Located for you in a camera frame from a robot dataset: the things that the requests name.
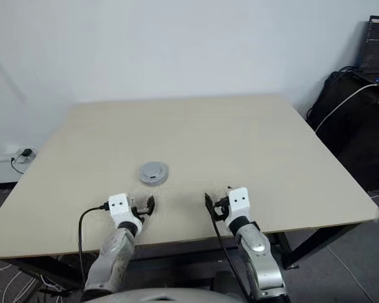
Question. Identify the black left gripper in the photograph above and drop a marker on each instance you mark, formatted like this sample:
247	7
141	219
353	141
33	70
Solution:
140	211

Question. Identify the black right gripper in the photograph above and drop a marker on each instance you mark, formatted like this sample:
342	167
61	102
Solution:
222	208

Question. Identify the round silver motor housing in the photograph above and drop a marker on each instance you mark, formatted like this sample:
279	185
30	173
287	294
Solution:
154	182

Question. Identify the round silver motor lid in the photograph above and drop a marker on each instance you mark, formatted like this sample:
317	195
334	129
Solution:
153	168

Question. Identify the grey robot torso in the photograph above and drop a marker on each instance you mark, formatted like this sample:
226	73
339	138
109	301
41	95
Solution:
164	296

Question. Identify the black floor stand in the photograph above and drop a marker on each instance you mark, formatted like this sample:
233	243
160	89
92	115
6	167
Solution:
50	288

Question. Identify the black power adapter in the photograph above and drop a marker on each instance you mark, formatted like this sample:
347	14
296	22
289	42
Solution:
26	153

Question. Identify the large black bag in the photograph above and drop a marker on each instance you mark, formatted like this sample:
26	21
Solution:
357	135

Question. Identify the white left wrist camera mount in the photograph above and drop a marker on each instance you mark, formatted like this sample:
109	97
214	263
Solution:
120	205

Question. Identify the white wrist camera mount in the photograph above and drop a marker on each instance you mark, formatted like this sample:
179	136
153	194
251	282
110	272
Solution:
238	202
120	205

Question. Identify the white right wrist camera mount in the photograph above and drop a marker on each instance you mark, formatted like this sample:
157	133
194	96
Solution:
238	202

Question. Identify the black table frame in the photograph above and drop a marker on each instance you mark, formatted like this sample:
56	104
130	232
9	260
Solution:
285	249

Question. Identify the white wall outlet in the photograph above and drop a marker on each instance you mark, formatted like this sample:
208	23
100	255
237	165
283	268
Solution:
34	154

